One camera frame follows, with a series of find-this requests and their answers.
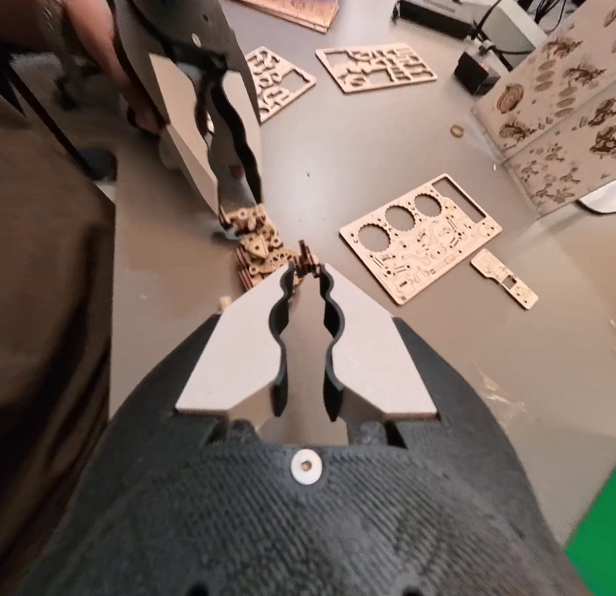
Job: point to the long black device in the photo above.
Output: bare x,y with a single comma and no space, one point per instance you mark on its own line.
433,20

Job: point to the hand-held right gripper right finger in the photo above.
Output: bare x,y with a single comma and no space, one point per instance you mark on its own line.
380,365

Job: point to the small black box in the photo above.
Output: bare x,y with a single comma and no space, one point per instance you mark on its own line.
474,73

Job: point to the person's left hand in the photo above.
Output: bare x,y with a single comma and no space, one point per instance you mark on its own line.
110,47

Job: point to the person's left forearm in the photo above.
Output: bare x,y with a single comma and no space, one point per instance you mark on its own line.
29,4

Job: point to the person's brown clothing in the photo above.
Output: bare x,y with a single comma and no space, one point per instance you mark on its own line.
48,317

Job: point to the green box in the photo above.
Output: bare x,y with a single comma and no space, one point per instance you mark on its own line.
596,548

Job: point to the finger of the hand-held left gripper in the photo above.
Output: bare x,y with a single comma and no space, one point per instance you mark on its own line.
178,100
250,124

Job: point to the wooden puzzle vehicle model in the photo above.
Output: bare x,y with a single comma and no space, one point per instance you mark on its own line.
260,264

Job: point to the grey desk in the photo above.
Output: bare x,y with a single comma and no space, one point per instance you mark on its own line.
385,148

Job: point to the clear plastic bag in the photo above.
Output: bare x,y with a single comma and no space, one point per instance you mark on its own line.
500,394

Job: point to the small wooden sheet offcut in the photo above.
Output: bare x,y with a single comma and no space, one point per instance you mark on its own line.
486,264

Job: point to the black chair armrest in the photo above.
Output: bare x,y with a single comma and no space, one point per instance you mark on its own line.
101,165

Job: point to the wide wooden cutout sheet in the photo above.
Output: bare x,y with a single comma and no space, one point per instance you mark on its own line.
427,74

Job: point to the grey flat box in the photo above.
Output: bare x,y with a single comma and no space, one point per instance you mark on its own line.
510,23

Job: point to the wooden sheet with round holes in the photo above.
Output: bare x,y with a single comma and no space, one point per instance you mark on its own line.
462,249

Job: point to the small cream peg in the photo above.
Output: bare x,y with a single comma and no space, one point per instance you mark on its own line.
224,304

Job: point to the printed instruction sheet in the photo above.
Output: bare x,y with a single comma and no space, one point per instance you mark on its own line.
553,100

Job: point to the stack of brown wooden sheets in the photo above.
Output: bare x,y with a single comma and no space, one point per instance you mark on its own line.
288,6

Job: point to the white round object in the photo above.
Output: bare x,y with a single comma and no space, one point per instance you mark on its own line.
599,203

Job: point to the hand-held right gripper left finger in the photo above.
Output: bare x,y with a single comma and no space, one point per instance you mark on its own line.
231,365

